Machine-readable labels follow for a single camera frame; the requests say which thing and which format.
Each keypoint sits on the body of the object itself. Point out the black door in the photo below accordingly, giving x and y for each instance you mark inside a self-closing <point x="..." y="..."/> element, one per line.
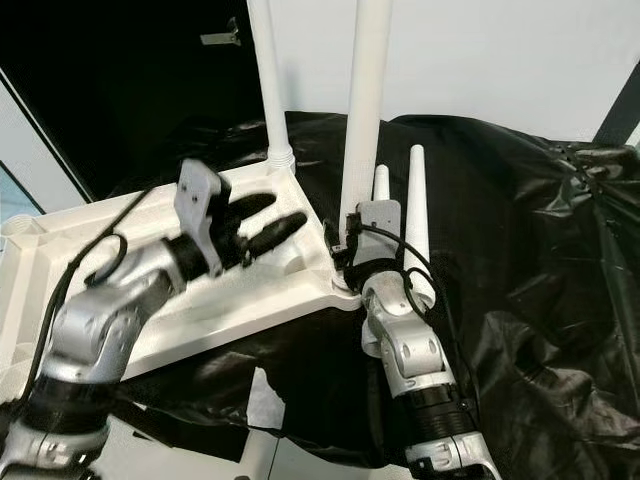
<point x="110" y="100"/>

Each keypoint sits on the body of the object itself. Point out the white plastic children table top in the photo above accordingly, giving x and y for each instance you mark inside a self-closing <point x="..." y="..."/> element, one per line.
<point x="50" y="290"/>

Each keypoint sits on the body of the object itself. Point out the black plastic cover sheet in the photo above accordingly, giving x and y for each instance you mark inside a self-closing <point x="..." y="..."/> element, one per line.
<point x="510" y="200"/>

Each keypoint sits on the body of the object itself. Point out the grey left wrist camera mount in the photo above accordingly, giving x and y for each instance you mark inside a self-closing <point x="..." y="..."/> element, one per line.
<point x="198" y="200"/>

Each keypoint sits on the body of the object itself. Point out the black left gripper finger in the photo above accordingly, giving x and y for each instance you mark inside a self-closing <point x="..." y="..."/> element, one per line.
<point x="253" y="207"/>
<point x="275" y="238"/>

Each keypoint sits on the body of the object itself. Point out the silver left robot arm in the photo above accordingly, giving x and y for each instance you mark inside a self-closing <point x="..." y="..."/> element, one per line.
<point x="100" y="330"/>

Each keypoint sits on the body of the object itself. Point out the dark window frame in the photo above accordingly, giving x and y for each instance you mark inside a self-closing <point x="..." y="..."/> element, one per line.
<point x="622" y="115"/>

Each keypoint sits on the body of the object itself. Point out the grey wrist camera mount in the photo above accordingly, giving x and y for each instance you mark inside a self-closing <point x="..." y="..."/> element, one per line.
<point x="380" y="215"/>
<point x="198" y="200"/>

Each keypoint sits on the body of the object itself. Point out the white support table leg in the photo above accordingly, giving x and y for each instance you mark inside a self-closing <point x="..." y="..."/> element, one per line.
<point x="260" y="462"/>

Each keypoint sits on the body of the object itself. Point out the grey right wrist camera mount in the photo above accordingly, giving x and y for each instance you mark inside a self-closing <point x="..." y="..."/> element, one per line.
<point x="380" y="215"/>

